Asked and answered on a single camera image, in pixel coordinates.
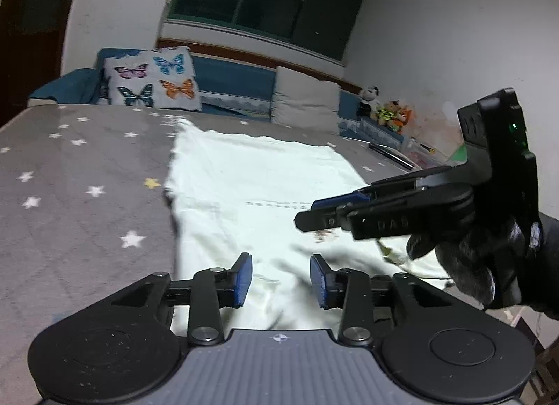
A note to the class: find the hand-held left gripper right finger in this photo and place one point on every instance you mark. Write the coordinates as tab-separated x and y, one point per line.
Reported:
319	280

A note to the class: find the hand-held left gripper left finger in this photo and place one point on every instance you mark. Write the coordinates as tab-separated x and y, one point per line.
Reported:
243	278

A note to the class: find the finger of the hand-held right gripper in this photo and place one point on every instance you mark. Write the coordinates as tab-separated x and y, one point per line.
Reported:
375	224
338	202

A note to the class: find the pale green garment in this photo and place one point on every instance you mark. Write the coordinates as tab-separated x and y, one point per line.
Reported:
262	178

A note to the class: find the person's right hand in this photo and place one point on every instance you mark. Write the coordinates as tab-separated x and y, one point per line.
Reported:
471	256

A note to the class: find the black remote control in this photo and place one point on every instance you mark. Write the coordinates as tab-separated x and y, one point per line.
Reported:
393	155

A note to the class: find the clear plastic box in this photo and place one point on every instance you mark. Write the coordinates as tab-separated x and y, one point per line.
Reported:
426	156

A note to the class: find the brown bear plush toy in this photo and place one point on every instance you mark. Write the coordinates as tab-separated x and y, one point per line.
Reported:
386	115

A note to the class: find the orange plush toy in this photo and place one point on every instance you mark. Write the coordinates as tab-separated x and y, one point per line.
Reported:
406	116

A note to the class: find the panda plush toy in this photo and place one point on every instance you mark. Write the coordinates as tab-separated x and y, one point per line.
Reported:
369	99

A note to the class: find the plain grey pillow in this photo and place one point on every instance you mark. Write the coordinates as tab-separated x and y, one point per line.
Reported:
305	97

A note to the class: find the white lace sofa cover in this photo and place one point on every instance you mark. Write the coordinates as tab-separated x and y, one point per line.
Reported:
231	103

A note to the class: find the blue sofa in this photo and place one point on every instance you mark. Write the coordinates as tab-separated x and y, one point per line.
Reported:
236	77

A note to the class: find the grey star-print table cover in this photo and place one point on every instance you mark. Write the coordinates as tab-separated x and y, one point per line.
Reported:
78	195

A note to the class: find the butterfly print pillow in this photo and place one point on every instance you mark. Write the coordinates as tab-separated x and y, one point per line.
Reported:
153	77

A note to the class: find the dark wooden door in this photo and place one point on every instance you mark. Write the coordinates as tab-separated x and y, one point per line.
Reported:
35	16

